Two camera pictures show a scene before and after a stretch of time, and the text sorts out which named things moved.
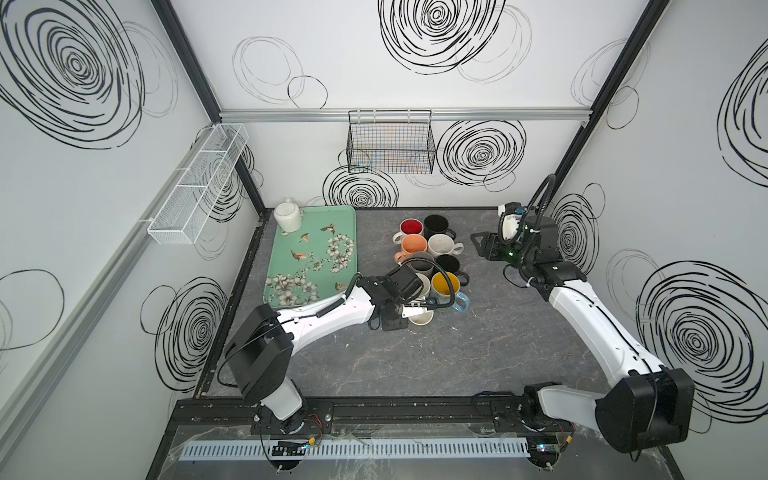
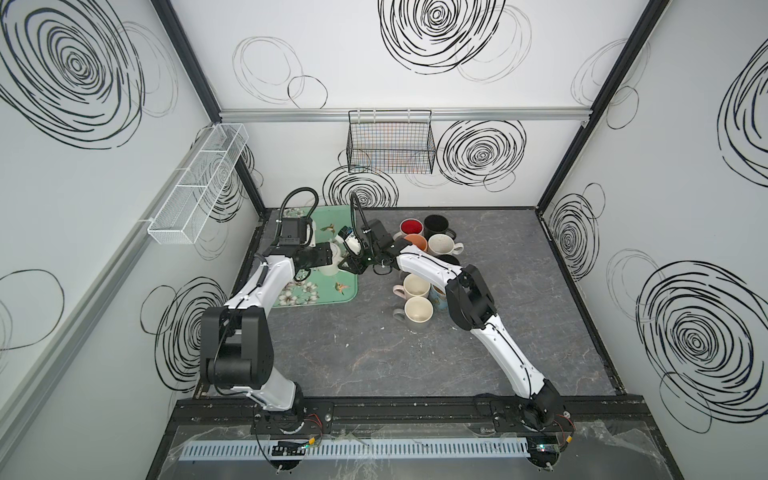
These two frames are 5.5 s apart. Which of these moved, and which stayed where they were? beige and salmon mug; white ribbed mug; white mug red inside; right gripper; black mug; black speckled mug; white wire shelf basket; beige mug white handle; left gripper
Moved: white ribbed mug; right gripper; left gripper
Stayed: black speckled mug; white wire shelf basket; beige and salmon mug; white mug red inside; black mug; beige mug white handle
